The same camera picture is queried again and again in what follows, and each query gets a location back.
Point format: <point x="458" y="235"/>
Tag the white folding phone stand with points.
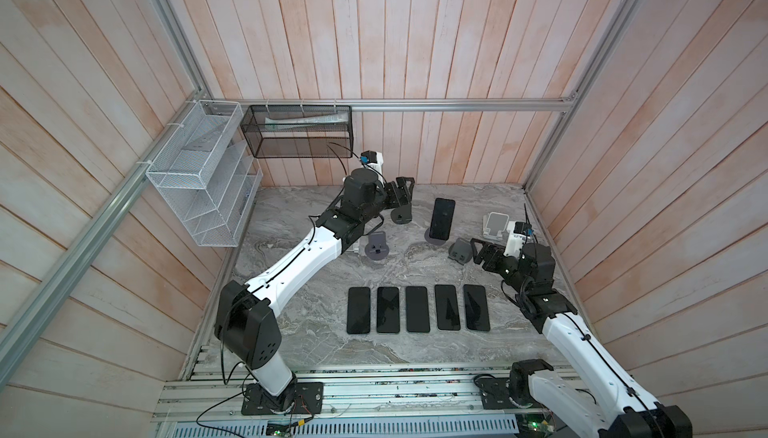
<point x="495" y="226"/>

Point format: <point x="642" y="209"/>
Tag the black phone stand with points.
<point x="417" y="309"/>

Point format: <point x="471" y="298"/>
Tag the grey round stand base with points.
<point x="377" y="247"/>

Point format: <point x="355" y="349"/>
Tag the aluminium front rail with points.
<point x="369" y="391"/>

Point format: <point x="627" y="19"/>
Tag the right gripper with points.
<point x="496" y="250"/>

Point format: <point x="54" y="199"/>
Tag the round stand right phone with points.
<point x="461" y="251"/>

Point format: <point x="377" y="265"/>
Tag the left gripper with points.
<point x="404" y="194"/>

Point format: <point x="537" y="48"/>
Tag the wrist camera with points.
<point x="373" y="160"/>
<point x="519" y="233"/>

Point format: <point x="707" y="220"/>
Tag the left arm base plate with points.
<point x="297" y="398"/>

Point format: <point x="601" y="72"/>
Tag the blue phone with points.
<point x="359" y="311"/>

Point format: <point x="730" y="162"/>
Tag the green phone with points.
<point x="387" y="308"/>

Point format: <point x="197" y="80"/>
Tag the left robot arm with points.
<point x="246" y="320"/>

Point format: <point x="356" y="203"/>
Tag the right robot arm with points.
<point x="612" y="403"/>

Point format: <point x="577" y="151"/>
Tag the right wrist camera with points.
<point x="519" y="233"/>

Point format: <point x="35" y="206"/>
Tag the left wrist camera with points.
<point x="373" y="160"/>

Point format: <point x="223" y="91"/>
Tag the black wire mesh basket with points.
<point x="298" y="131"/>

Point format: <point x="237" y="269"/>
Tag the white phone front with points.
<point x="447" y="309"/>

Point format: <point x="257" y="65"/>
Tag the white wire mesh shelf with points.
<point x="205" y="174"/>

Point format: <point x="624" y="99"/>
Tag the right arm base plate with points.
<point x="495" y="395"/>

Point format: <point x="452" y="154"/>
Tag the purple phone rear stand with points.
<point x="442" y="219"/>

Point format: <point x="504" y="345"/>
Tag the dark grey phone stand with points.
<point x="402" y="215"/>

